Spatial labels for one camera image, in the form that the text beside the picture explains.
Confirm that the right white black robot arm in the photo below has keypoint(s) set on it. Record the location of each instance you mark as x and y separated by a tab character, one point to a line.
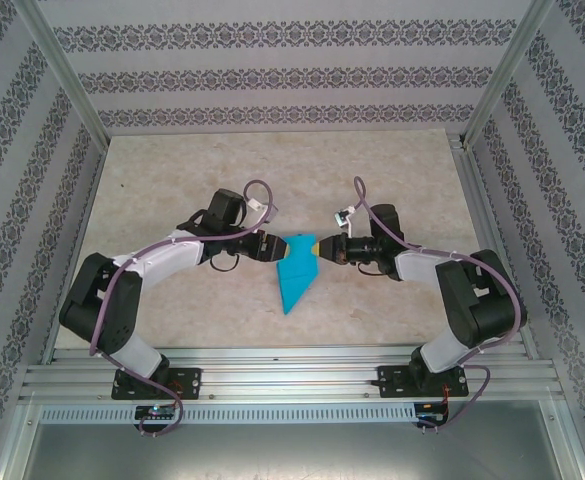
417	265

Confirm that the blue paper sheet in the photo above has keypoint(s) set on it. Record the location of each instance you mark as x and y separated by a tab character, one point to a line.
297	280

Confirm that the aluminium frame post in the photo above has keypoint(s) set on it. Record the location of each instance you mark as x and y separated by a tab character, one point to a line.
507	75
67	75

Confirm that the small circuit board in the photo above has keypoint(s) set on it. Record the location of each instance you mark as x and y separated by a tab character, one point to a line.
157	412
429	412

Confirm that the grey sheet metal panel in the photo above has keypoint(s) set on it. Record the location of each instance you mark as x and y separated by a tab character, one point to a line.
292	450

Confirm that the aluminium mounting rail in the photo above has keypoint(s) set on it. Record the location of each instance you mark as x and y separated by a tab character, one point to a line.
282	375

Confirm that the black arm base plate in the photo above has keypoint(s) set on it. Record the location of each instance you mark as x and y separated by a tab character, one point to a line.
389	380
192	382

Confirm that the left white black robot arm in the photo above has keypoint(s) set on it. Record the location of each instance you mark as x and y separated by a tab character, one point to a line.
172	256

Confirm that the aluminium side rail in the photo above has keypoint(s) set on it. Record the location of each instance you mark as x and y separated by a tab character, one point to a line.
74	250
489	240

